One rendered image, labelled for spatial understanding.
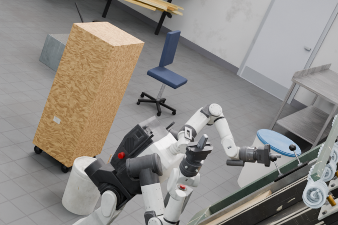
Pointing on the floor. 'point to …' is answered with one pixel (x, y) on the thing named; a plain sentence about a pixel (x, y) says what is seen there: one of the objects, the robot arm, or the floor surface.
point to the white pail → (81, 189)
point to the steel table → (316, 83)
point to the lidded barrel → (250, 170)
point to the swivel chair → (168, 75)
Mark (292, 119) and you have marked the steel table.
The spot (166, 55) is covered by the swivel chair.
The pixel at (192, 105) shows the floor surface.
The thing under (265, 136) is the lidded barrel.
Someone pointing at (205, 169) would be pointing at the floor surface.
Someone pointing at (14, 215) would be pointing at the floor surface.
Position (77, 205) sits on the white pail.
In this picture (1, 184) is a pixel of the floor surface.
